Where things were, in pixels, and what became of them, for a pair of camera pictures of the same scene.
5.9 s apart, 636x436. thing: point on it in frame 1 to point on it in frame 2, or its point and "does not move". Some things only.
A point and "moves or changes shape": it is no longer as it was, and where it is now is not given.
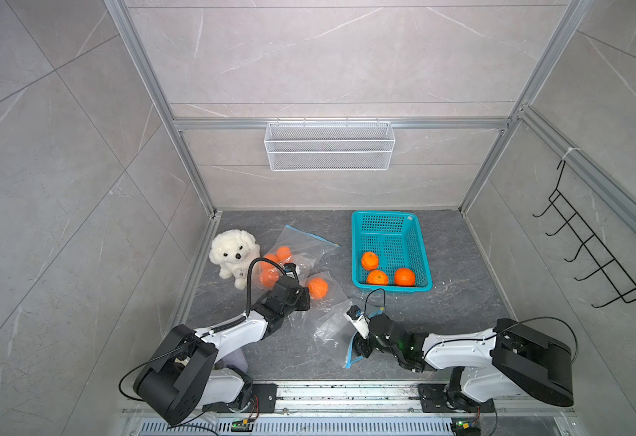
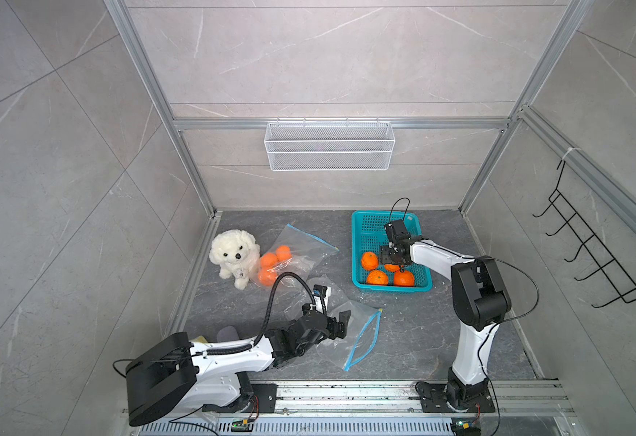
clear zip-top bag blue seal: x=336 y=331 moves or changes shape
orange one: x=404 y=277 does not move
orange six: x=283 y=253 does not move
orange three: x=370 y=261 does not move
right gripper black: x=359 y=346 to x=383 y=255
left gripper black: x=303 y=292 to x=342 y=328
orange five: x=270 y=256 does not move
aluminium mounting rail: x=441 y=399 does not move
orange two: x=377 y=277 does not move
